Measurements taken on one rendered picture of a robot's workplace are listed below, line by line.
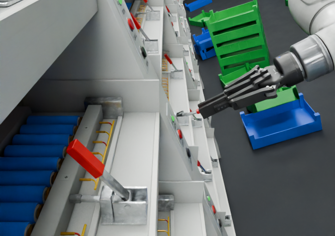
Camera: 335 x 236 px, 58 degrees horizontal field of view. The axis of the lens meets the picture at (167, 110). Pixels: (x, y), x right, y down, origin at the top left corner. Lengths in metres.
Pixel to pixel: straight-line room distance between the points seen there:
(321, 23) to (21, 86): 0.65
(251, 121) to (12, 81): 1.43
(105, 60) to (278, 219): 0.89
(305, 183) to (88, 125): 0.98
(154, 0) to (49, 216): 0.90
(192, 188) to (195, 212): 0.04
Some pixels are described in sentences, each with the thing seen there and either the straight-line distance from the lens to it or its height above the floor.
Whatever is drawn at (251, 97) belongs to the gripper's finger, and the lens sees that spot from 0.68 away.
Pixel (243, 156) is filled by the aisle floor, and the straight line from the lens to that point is 1.39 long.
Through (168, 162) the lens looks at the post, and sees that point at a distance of 0.49.
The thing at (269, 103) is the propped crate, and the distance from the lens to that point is 1.37.
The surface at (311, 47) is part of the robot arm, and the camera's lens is 0.70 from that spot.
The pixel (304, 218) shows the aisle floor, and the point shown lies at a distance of 1.14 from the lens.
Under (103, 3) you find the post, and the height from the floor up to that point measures 0.88.
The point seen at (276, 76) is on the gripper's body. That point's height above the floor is 0.58.
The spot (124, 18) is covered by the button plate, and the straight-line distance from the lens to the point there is 0.42.
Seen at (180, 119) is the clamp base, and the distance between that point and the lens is 0.73.
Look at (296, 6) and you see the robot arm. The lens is 0.84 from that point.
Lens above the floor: 0.92
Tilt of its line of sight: 29 degrees down
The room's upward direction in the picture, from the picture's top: 24 degrees counter-clockwise
